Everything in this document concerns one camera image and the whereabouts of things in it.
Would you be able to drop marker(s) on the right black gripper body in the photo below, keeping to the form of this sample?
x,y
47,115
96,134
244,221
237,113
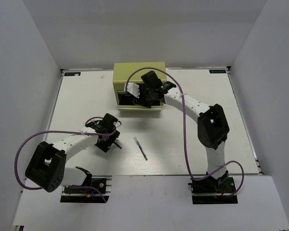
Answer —
x,y
146,98

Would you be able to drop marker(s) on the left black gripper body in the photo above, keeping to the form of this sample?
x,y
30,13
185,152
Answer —
x,y
104,145

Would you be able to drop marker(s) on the green gel pen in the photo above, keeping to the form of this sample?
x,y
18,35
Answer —
x,y
140,147

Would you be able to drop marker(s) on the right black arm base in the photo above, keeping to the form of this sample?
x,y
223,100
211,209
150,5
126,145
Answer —
x,y
204,193

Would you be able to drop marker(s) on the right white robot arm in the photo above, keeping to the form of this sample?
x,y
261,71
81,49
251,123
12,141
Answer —
x,y
212,125

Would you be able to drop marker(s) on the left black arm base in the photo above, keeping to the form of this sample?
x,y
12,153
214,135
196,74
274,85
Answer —
x,y
91,190

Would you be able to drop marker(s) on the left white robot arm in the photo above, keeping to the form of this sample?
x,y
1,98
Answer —
x,y
47,167

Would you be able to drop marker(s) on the green metal tool chest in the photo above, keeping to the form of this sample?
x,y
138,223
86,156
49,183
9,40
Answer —
x,y
123,70

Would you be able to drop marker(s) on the right blue corner label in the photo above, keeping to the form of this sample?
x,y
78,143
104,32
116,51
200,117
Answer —
x,y
217,71

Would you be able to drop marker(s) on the blue corner label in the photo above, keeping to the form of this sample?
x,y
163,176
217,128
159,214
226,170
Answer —
x,y
72,74
217,71

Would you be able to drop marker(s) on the left blue corner label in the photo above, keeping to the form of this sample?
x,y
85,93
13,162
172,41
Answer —
x,y
72,74

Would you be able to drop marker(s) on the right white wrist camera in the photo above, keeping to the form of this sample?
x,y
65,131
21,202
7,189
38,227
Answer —
x,y
132,89

